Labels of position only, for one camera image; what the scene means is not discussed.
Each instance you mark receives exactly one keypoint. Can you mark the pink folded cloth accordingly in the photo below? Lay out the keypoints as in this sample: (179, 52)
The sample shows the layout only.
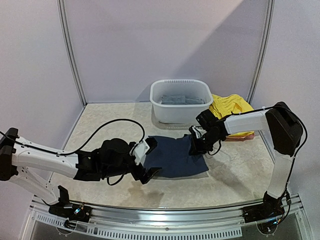
(241, 136)

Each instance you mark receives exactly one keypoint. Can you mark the yellow shorts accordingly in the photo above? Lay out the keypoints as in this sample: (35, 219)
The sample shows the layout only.
(223, 106)

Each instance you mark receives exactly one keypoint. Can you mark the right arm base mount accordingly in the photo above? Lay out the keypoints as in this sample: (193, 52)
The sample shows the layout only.
(267, 215)

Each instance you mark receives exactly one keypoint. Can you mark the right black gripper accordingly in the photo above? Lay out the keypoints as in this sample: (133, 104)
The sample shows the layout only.
(199, 142)

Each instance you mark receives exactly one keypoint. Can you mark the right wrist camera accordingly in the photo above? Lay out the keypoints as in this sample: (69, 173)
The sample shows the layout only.
(206, 119)

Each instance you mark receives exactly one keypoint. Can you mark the left aluminium corner post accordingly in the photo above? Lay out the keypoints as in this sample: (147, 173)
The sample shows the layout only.
(61, 4)

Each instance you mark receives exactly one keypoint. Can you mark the right aluminium corner post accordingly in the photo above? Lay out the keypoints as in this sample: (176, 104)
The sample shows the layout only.
(262, 49)

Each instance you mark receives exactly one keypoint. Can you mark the front aluminium rail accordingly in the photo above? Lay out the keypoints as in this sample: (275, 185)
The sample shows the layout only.
(215, 223)

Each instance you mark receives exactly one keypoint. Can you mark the white plastic wash basin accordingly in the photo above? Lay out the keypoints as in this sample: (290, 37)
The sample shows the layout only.
(179, 114)

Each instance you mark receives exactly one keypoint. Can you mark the grey denim cloth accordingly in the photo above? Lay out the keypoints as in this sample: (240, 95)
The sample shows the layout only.
(180, 100)

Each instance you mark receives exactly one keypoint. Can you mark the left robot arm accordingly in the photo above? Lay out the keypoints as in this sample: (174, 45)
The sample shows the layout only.
(18, 156)

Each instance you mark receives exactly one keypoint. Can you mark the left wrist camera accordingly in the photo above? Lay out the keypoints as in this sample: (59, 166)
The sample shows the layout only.
(139, 152)

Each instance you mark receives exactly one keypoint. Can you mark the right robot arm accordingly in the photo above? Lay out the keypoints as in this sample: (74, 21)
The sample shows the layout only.
(283, 129)

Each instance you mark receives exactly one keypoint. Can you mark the aluminium corner post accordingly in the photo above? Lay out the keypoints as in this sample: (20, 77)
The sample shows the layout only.
(61, 4)
(262, 49)

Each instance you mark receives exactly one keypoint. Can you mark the navy blue tank top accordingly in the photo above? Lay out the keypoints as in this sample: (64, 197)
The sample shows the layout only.
(172, 156)

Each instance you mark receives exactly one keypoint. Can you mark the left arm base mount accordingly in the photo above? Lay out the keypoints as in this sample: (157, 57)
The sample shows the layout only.
(72, 212)

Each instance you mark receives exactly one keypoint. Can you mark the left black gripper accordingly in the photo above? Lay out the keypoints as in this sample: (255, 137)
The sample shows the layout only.
(150, 173)

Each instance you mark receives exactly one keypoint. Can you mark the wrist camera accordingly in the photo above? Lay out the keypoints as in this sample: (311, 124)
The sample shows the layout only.
(206, 119)
(139, 152)

